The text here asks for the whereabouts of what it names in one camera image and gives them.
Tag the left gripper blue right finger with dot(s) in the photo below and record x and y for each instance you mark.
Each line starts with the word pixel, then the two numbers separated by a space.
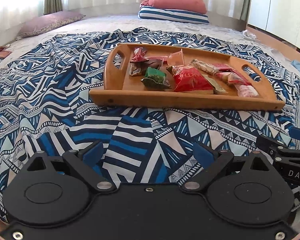
pixel 214 164

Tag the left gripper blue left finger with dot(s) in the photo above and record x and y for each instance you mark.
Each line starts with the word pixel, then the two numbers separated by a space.
pixel 81 163

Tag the olive gold snack packet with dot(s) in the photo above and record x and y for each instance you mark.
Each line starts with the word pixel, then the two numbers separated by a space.
pixel 218 89

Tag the white pink pastry packet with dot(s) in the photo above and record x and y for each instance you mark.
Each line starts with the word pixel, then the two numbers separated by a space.
pixel 246 91

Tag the red Marth snack bag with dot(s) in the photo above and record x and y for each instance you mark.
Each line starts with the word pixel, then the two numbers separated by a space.
pixel 189 79

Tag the red square snack packet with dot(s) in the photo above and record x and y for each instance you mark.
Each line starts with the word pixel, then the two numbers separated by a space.
pixel 222 67

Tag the green snack packet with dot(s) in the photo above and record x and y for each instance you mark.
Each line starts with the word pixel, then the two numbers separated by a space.
pixel 154 78

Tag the brown almond chocolate packet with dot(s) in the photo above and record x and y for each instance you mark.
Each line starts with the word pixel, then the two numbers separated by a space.
pixel 139 68

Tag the jelly cup with lid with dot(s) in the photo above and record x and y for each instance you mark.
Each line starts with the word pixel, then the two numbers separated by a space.
pixel 176 59

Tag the dark red long packet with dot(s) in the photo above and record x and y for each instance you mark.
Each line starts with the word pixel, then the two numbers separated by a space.
pixel 138 55

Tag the small red snack packet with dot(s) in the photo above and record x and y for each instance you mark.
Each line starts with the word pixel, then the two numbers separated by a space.
pixel 242 79

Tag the long red snack bar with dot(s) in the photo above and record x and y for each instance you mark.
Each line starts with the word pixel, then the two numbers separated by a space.
pixel 163 59

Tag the wooden serving tray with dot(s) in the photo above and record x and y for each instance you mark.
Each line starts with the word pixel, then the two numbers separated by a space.
pixel 121 89

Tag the crumpled white tissue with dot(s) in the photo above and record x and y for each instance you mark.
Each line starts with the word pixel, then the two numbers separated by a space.
pixel 249 34

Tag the purple floral pillow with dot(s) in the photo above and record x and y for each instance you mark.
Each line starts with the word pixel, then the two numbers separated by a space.
pixel 49 22

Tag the white wardrobe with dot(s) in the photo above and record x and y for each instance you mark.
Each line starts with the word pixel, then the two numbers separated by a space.
pixel 278 17

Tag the pink red pillow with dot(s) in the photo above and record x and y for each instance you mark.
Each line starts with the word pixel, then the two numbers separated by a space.
pixel 189 5

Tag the blue white striped cushion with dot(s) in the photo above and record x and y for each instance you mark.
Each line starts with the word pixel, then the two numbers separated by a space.
pixel 175 15

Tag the green drape curtain right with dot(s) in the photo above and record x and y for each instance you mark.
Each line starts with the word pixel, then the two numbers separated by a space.
pixel 245 10

